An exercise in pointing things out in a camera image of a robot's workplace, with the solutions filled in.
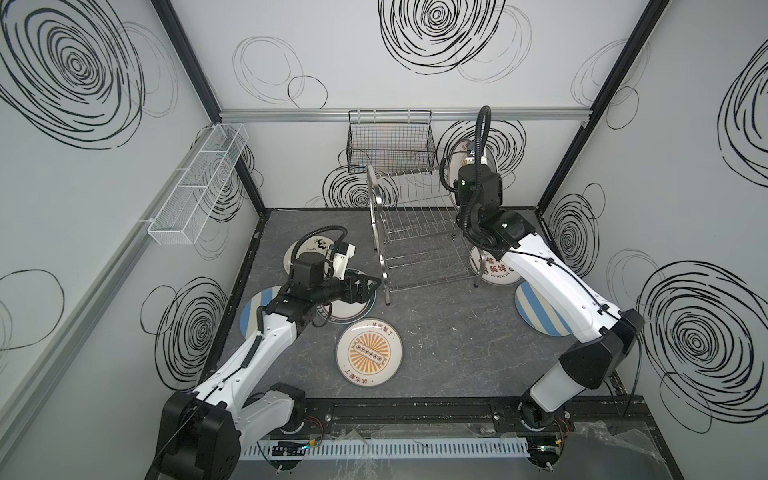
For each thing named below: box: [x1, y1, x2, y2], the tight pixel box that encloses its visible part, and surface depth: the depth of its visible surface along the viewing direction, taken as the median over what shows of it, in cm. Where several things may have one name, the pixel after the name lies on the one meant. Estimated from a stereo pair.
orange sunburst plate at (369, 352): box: [335, 318, 403, 387], surface depth 86 cm
